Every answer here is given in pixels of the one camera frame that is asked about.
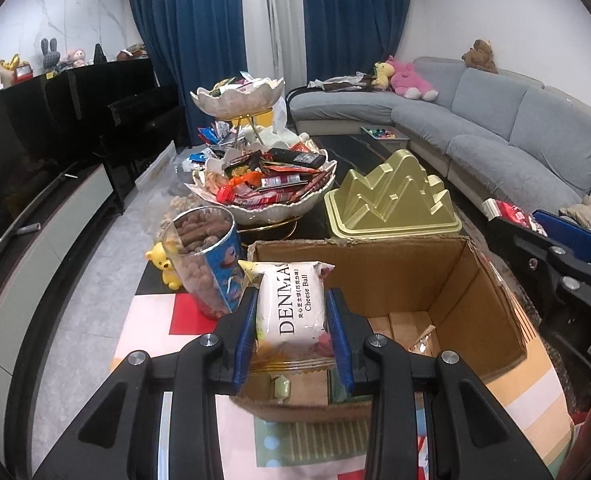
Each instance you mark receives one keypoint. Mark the yellow plush toy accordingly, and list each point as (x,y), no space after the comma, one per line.
(383,76)

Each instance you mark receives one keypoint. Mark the pile of clothes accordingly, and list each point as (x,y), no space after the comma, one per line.
(340,82)

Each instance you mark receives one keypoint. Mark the black cone ornament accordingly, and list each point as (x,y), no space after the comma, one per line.
(99,55)

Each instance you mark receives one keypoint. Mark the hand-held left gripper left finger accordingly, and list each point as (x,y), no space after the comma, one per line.
(245,340)

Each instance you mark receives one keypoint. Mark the grey storage bin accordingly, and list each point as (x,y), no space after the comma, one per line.
(383,135)

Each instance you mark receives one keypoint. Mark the grey sectional sofa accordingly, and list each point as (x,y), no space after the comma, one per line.
(495,120)

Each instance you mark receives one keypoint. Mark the white two-tier bowl stand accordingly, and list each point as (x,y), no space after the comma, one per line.
(235,105)

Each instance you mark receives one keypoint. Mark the yellow bear toy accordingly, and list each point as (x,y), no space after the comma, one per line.
(163,265)

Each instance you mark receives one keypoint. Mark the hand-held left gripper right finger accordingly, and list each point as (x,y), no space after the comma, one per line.
(338,340)

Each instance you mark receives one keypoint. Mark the blue curtain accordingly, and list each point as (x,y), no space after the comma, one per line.
(190,25)
(355,15)

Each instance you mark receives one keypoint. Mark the brown plush toy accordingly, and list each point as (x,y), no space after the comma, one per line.
(480,57)

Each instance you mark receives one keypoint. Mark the loose blue snack packets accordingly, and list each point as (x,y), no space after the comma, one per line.
(208,135)

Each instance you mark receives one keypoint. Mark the white snack packet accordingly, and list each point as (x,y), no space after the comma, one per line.
(290,310)

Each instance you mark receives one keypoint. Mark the pale green candy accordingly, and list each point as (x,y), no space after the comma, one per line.
(280,388)

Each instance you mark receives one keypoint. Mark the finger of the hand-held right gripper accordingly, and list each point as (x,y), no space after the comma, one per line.
(525,250)
(570,232)

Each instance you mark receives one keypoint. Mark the white plastic bag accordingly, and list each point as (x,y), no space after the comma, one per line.
(281,115)

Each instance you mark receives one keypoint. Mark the grey bunny plush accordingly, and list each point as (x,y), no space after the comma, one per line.
(50,55)

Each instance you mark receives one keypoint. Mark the brown cardboard box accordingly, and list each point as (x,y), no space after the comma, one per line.
(465,310)

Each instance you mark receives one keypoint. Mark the colourful patterned mat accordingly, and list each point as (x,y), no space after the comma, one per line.
(295,445)

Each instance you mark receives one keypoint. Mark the small heap of wrapped candies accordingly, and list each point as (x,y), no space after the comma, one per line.
(235,85)

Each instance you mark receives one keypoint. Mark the black television screen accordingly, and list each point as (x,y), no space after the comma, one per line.
(10,160)

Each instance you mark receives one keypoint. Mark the gold ornament on white rack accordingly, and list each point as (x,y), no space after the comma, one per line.
(8,70)

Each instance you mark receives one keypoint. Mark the clear plastic bag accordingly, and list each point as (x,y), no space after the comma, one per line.
(175,210)

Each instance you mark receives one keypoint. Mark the pink plush toy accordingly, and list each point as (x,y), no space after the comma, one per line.
(410,80)

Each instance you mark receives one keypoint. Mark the red snack packet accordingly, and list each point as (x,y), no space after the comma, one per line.
(513,214)

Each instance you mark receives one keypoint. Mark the beige jacket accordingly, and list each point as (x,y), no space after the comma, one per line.
(590,215)

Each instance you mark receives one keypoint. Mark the brown ornaments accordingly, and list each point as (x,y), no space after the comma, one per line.
(131,52)

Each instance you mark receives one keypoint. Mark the lower white bowl of snacks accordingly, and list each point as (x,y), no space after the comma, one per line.
(270,175)

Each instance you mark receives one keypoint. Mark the small pink plush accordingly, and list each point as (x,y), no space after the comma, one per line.
(76,58)

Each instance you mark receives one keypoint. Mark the clear jar of brown nuts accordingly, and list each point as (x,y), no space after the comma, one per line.
(200,255)

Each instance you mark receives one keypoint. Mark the grey remote control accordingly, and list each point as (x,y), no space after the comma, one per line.
(28,228)

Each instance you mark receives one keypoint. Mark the black piano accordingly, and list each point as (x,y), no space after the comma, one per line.
(115,110)

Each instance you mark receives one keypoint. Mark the gold mountain-lid snack container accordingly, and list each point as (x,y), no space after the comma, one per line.
(390,195)

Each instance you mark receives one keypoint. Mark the white sheer curtain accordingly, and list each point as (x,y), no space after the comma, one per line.
(273,15)

